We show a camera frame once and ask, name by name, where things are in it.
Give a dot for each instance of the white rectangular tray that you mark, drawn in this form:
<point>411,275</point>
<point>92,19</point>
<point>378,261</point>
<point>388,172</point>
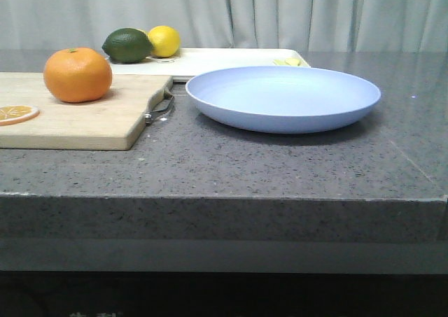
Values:
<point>190,62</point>

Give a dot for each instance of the yellow-green plastic spoon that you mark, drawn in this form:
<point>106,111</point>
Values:
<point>292,61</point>

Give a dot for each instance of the wooden cutting board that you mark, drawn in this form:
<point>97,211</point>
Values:
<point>113,122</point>

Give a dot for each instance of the white curtain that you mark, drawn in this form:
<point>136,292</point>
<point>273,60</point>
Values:
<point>302,25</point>

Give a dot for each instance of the yellow lemon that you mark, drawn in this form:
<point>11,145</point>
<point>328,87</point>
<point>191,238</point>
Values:
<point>166,41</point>

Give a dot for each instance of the green lime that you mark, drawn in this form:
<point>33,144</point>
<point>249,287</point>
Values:
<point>127,45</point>

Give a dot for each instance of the orange slice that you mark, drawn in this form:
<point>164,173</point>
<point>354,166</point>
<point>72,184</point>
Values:
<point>14,114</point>

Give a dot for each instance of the light blue plate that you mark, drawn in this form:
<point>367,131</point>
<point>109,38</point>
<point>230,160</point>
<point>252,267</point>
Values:
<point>283,99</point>

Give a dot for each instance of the orange mandarin fruit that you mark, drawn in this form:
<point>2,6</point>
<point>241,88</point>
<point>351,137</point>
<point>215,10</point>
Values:
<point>77,75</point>

